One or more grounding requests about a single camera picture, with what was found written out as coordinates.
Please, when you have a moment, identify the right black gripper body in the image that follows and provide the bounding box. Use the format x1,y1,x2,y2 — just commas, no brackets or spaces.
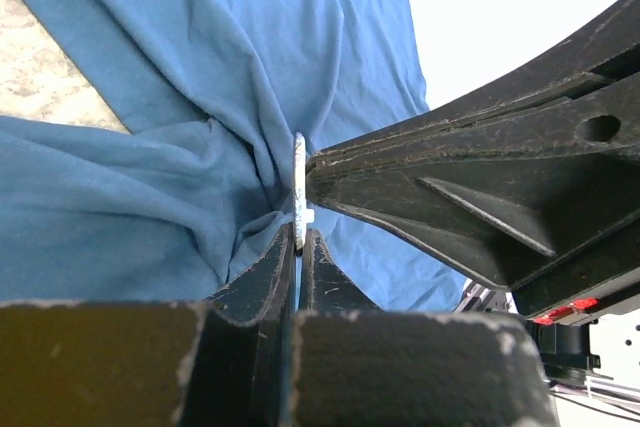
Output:
524,296,639,382

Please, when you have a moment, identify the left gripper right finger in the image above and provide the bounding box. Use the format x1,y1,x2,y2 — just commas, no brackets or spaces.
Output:
289,230,557,426

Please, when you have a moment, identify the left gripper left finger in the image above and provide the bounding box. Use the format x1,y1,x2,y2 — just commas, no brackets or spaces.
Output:
1,225,295,426

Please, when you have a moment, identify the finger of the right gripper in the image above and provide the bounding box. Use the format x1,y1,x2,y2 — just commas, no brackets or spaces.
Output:
306,75,639,317
321,0,639,155

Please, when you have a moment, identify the small round brooch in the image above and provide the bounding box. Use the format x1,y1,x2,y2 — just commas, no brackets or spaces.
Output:
292,133,315,256

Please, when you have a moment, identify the blue t-shirt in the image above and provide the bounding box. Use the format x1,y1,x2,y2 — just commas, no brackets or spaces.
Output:
0,0,469,313

